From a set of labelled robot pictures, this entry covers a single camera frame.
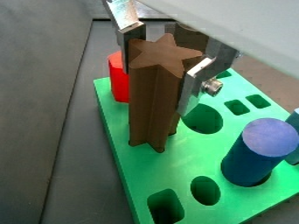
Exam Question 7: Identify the red hexagonal prism block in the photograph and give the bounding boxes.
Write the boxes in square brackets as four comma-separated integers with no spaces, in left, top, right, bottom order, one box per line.
[107,51,128,103]

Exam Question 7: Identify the green shape sorter board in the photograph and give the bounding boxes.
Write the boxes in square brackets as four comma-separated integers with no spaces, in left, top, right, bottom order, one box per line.
[93,69,299,224]

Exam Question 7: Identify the brown star prism block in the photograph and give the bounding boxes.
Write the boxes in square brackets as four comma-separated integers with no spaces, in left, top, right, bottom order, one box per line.
[128,33,201,153]

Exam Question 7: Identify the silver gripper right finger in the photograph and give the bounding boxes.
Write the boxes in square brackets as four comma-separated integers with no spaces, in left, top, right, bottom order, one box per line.
[176,38,239,116]

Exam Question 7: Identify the dark blue cylinder block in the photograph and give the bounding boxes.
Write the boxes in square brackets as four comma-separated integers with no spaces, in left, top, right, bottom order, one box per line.
[220,118,299,187]

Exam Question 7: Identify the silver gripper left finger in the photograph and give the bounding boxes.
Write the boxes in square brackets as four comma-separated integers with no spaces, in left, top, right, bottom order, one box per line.
[101,0,145,73]

